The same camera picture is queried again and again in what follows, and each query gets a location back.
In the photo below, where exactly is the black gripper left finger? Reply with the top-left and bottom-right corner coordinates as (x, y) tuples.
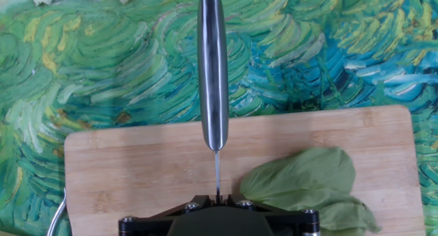
(118, 194), (218, 236)

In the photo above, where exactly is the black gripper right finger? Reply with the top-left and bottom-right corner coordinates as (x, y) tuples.
(220, 193), (321, 236)

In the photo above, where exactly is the green pakchoi with long stem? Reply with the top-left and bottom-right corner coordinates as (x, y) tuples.
(239, 146), (383, 236)

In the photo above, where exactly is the steel cleaver knife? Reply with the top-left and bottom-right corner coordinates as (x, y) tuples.
(197, 0), (230, 205)

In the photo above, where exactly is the wooden cutting board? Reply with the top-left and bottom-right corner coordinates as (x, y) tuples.
(47, 105), (427, 236)

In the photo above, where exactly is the painted landscape tablecloth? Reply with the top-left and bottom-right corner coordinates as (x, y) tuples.
(0, 0), (438, 236)

